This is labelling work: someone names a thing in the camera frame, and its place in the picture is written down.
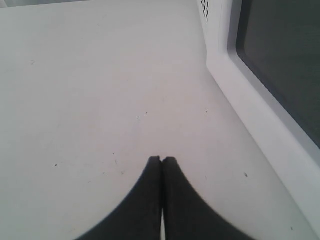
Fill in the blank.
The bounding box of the white microwave oven body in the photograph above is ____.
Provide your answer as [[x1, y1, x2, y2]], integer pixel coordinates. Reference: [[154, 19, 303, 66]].
[[196, 0, 223, 54]]

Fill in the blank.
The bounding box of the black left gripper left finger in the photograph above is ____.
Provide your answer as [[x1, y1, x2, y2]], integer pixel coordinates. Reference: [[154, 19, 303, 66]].
[[79, 156, 163, 240]]

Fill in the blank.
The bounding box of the white microwave door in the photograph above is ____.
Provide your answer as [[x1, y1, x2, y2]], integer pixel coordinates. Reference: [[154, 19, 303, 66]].
[[207, 0, 320, 223]]

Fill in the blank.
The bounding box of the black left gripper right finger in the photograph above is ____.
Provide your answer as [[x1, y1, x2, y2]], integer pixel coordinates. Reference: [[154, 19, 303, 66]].
[[162, 157, 251, 240]]

